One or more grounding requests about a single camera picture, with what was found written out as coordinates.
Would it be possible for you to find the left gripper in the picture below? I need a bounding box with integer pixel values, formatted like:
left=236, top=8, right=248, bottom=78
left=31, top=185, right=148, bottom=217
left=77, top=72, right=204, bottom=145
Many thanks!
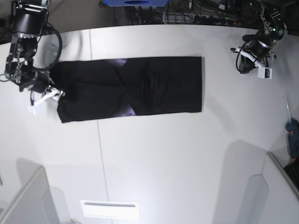
left=239, top=38, right=277, bottom=74

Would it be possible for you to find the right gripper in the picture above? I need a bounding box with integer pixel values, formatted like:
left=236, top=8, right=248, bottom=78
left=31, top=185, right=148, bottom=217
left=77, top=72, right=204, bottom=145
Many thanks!
left=19, top=71, right=65, bottom=105

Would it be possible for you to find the black T-shirt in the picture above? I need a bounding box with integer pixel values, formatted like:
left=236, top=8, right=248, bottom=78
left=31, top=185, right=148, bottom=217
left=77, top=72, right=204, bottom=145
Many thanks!
left=50, top=56, right=202, bottom=123

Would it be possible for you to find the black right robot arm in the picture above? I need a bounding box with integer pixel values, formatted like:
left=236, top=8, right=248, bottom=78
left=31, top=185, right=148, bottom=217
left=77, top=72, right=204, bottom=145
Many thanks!
left=2, top=0, right=65, bottom=107

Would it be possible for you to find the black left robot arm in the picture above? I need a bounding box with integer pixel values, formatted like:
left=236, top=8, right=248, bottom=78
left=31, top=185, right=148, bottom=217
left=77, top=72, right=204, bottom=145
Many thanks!
left=232, top=0, right=287, bottom=78

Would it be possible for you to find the black power strip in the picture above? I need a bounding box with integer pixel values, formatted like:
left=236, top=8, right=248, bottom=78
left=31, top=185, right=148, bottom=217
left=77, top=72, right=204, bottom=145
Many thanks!
left=193, top=15, right=238, bottom=26

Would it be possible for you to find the teal glue gun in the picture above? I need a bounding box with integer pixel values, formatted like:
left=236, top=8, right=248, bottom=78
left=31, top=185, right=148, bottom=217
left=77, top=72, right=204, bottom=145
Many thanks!
left=285, top=97, right=299, bottom=159

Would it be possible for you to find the blue plastic bin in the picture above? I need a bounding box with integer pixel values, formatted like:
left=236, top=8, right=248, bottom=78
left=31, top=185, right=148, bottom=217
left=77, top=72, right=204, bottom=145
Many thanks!
left=104, top=0, right=168, bottom=7

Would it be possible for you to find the white left table divider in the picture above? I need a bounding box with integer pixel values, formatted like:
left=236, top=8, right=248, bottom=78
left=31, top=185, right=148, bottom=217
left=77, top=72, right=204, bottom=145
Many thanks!
left=0, top=158, right=76, bottom=224

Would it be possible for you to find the white table divider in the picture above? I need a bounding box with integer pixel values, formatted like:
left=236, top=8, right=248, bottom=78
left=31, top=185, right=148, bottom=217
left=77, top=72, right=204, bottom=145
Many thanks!
left=213, top=140, right=299, bottom=224
left=0, top=158, right=76, bottom=224

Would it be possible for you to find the black keyboard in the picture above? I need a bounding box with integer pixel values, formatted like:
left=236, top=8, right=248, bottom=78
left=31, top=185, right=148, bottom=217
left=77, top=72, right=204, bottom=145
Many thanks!
left=284, top=160, right=299, bottom=189

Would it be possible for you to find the white right table divider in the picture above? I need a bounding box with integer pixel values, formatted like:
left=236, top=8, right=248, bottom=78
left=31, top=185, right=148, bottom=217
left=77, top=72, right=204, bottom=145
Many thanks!
left=213, top=140, right=299, bottom=224

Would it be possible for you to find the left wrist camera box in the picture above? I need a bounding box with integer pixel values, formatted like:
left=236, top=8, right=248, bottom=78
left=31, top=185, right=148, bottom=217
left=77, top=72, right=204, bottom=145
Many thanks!
left=258, top=67, right=273, bottom=79

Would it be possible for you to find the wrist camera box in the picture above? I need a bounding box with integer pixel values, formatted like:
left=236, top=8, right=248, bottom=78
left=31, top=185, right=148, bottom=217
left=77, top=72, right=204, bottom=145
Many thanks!
left=258, top=67, right=273, bottom=79
left=28, top=105, right=43, bottom=116

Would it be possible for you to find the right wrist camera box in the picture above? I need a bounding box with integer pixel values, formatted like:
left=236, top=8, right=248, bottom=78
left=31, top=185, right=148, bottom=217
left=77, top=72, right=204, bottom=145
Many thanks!
left=28, top=105, right=43, bottom=116

